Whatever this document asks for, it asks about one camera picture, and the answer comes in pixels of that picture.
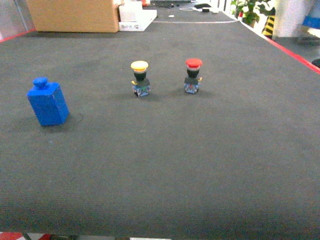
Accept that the blue block part with knob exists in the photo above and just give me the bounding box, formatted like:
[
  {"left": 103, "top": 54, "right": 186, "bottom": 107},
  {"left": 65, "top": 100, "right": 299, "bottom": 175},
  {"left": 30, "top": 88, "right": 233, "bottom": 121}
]
[{"left": 26, "top": 77, "right": 69, "bottom": 126}]

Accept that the yellow mushroom push button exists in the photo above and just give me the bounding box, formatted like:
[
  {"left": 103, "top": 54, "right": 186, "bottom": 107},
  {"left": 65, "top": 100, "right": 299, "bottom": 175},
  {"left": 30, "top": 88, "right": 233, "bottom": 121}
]
[{"left": 130, "top": 60, "right": 151, "bottom": 98}]

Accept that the red mushroom push button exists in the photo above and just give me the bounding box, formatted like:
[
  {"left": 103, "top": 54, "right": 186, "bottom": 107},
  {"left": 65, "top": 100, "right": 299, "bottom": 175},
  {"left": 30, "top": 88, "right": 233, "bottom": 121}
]
[{"left": 184, "top": 58, "right": 203, "bottom": 94}]

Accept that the dark grey table mat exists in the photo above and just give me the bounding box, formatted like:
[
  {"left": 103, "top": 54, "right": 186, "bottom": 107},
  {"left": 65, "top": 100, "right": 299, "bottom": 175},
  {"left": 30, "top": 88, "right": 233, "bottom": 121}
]
[{"left": 0, "top": 9, "right": 320, "bottom": 240}]

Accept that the white cardboard box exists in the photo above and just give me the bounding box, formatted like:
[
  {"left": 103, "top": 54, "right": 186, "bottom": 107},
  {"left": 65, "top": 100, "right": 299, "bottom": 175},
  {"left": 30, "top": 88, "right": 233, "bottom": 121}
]
[{"left": 118, "top": 0, "right": 158, "bottom": 32}]

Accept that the brown cardboard box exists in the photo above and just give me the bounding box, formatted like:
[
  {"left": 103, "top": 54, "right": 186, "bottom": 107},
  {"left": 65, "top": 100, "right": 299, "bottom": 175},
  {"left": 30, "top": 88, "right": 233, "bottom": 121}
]
[{"left": 26, "top": 0, "right": 119, "bottom": 33}]

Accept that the green potted plant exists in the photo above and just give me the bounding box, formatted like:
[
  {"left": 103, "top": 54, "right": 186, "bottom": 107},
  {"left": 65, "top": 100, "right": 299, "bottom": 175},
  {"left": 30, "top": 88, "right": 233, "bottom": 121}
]
[{"left": 230, "top": 0, "right": 275, "bottom": 28}]

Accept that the yellow black striped post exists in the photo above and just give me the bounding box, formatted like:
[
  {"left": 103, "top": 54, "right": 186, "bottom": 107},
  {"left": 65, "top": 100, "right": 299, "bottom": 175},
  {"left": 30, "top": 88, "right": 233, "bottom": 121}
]
[{"left": 261, "top": 15, "right": 275, "bottom": 39}]

